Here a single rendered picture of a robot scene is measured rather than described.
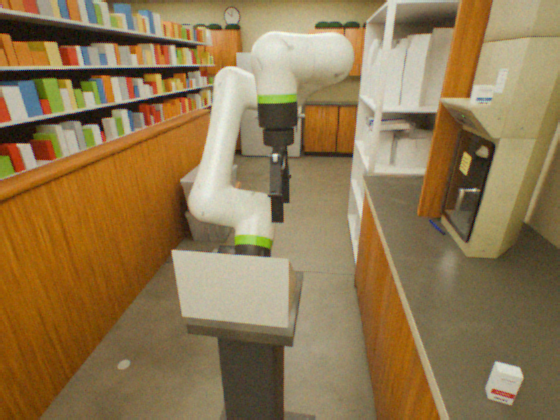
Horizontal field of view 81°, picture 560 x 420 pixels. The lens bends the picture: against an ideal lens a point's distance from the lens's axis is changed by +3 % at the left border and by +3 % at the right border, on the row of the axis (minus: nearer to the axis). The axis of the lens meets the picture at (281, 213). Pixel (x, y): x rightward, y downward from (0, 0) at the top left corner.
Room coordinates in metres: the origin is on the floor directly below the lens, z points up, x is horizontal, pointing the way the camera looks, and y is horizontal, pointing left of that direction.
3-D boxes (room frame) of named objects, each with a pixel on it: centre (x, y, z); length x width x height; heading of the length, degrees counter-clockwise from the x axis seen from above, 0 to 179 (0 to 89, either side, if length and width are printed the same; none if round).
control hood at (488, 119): (1.27, -0.70, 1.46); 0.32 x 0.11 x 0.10; 173
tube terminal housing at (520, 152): (1.25, -0.88, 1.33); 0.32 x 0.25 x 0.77; 173
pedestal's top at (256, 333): (0.87, 0.10, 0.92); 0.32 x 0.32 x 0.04; 81
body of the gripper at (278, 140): (0.78, 0.01, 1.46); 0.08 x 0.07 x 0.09; 173
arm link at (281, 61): (0.79, 0.00, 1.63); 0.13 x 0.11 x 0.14; 108
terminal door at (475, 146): (1.27, -0.75, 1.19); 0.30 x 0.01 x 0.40; 173
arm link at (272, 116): (0.78, 0.00, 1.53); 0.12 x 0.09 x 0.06; 83
